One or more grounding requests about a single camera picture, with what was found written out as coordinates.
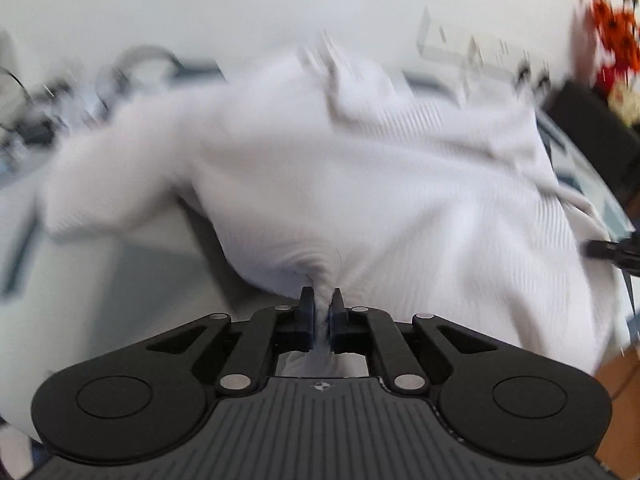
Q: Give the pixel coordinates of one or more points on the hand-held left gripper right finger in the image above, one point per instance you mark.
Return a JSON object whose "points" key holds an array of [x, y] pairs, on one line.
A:
{"points": [[337, 320]]}

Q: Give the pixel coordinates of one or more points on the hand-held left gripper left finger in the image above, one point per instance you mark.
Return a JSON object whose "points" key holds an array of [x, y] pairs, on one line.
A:
{"points": [[306, 320]]}

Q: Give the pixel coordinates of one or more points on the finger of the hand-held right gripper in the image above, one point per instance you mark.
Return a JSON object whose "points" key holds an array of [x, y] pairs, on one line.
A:
{"points": [[607, 249]]}

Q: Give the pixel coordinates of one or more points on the white ribbed shirt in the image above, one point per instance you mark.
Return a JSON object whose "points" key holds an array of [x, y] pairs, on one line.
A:
{"points": [[350, 185]]}

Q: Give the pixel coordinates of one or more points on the black box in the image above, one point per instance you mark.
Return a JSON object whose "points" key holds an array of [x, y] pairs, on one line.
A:
{"points": [[595, 130]]}

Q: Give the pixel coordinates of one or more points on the geometric patterned mat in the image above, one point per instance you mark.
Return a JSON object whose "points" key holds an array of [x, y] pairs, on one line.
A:
{"points": [[100, 285]]}

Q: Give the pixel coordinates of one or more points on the red orange decoration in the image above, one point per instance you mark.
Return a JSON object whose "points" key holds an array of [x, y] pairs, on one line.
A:
{"points": [[610, 20]]}

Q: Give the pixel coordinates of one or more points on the white wall socket row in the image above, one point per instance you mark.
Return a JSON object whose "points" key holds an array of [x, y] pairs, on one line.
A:
{"points": [[465, 50]]}

